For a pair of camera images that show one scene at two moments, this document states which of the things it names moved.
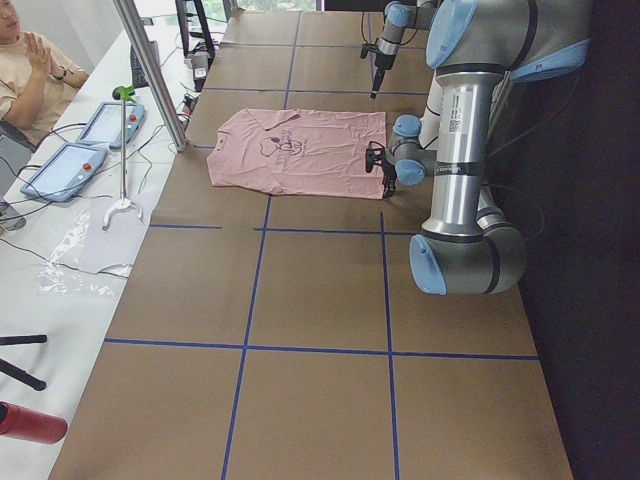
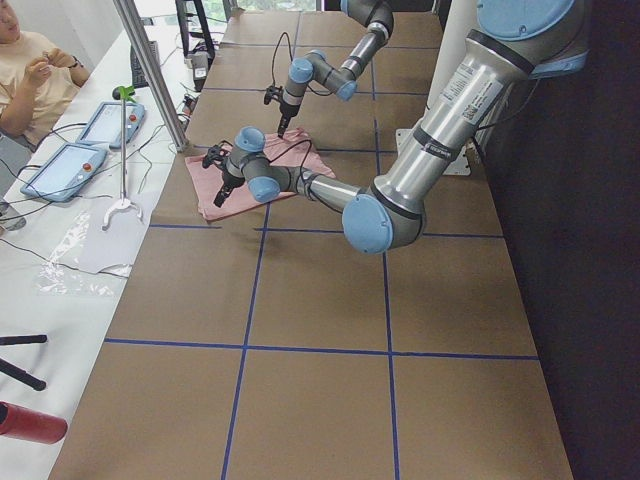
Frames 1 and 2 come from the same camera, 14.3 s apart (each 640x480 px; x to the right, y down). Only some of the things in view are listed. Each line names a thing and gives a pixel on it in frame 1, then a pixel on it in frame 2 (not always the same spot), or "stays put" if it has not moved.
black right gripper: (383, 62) → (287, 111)
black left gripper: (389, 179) → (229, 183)
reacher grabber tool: (121, 93) stays put
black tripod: (16, 372) stays put
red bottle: (32, 425) stays put
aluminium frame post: (154, 72) stays put
